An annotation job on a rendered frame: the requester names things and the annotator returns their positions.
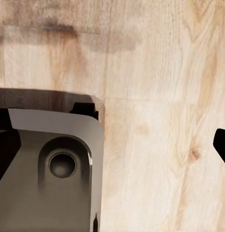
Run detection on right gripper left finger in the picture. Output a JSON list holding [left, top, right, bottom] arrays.
[[0, 129, 21, 181]]

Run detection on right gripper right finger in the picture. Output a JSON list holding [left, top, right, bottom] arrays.
[[213, 128, 225, 162]]

